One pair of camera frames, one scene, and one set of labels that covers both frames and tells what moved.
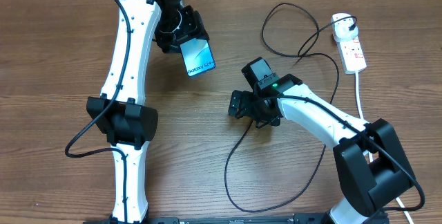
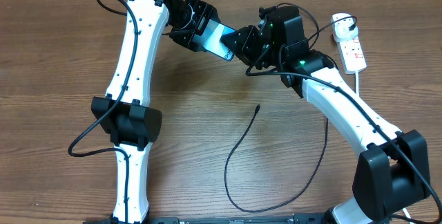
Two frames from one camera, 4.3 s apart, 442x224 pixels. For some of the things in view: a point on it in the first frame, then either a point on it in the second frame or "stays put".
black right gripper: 246,110 -> 242,48
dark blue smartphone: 197,56 -> 210,39
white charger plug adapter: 341,30 stays put
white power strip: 351,56 stays put
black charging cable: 231,155 -> 324,28
